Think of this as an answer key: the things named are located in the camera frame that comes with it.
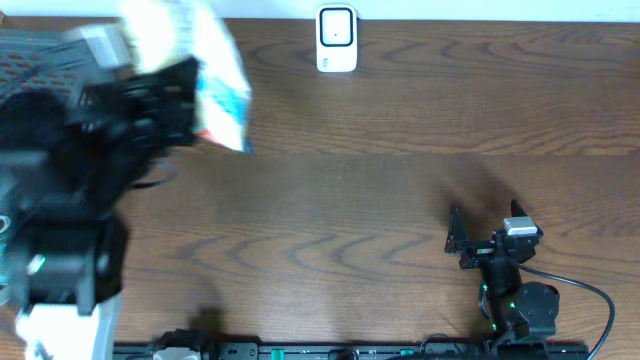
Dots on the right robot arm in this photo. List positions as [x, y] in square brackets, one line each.
[521, 313]

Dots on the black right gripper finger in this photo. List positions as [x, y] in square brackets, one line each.
[516, 209]
[457, 239]

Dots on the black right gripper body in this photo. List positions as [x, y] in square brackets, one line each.
[478, 252]

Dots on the white barcode scanner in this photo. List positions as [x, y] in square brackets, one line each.
[336, 38]

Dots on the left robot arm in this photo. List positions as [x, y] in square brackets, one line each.
[63, 171]

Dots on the grey plastic basket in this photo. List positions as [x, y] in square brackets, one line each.
[45, 61]

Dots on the large yellow snack bag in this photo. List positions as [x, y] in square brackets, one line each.
[161, 33]

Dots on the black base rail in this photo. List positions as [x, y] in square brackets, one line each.
[438, 349]

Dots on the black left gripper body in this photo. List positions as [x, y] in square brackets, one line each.
[158, 125]

